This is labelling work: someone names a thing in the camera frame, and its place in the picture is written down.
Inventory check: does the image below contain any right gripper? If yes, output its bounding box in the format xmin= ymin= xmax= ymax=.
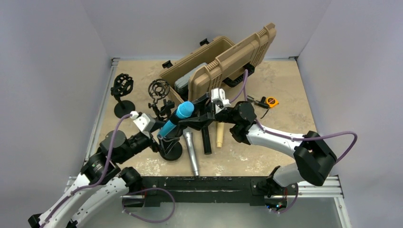
xmin=179 ymin=93 xmax=239 ymax=129

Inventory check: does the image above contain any round base stand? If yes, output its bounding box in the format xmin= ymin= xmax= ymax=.
xmin=159 ymin=137 xmax=182 ymax=162

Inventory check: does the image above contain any blue microphone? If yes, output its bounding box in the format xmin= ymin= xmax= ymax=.
xmin=158 ymin=101 xmax=194 ymax=137

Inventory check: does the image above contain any cream microphone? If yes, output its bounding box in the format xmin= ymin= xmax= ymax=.
xmin=216 ymin=122 xmax=225 ymax=148

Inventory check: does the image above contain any black microphone silver grille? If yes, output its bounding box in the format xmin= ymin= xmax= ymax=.
xmin=201 ymin=127 xmax=212 ymax=155

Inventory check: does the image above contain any black tripod shock mount stand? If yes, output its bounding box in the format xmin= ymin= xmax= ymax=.
xmin=148 ymin=79 xmax=175 ymax=121

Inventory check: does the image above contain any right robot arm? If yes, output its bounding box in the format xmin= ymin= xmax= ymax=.
xmin=173 ymin=93 xmax=337 ymax=193

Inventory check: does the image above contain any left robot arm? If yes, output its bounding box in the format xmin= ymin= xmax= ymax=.
xmin=28 ymin=129 xmax=182 ymax=228

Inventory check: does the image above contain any grey foam insert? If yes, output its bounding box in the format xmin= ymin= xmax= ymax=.
xmin=174 ymin=62 xmax=207 ymax=94

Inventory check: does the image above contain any tan hard case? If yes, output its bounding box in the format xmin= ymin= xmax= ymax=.
xmin=159 ymin=23 xmax=277 ymax=104

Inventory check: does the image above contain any black silver adapter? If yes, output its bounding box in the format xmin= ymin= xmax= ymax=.
xmin=247 ymin=95 xmax=269 ymax=109

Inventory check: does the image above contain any orange tape measure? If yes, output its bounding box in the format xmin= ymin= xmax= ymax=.
xmin=265 ymin=97 xmax=279 ymax=108

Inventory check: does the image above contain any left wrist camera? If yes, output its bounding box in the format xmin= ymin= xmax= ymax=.
xmin=130 ymin=111 xmax=156 ymax=134

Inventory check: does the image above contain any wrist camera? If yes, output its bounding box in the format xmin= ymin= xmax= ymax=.
xmin=211 ymin=88 xmax=231 ymax=114
xmin=130 ymin=111 xmax=156 ymax=134

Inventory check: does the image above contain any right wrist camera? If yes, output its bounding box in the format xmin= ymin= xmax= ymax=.
xmin=211 ymin=88 xmax=231 ymax=114

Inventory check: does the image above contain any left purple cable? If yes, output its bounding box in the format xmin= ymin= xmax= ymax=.
xmin=39 ymin=114 xmax=133 ymax=228

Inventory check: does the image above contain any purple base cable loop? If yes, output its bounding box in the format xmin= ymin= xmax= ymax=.
xmin=121 ymin=188 xmax=176 ymax=223

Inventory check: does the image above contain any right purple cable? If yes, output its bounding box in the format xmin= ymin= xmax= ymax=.
xmin=229 ymin=69 xmax=358 ymax=164

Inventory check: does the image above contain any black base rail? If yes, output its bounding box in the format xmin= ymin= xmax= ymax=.
xmin=122 ymin=176 xmax=297 ymax=209

